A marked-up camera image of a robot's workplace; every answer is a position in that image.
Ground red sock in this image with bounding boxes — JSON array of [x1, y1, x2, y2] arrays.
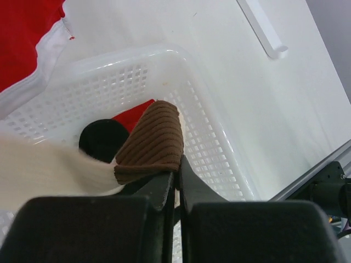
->
[[112, 99, 155, 133], [1, 1, 74, 118]]

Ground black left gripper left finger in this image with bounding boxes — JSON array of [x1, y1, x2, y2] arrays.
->
[[1, 173, 174, 262]]

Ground white metal drying rack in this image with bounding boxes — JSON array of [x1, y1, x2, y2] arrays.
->
[[237, 0, 288, 60]]

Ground black sock white stripes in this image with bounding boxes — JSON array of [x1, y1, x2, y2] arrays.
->
[[78, 119, 129, 163]]

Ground white plastic basket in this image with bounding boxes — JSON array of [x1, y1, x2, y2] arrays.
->
[[1, 44, 258, 201]]

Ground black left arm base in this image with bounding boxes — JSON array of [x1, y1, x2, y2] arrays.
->
[[301, 160, 351, 236]]

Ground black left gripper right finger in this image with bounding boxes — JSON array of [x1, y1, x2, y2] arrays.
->
[[179, 157, 340, 262]]

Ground cream brown sock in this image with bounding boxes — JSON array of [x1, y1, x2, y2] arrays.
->
[[1, 100, 184, 208]]

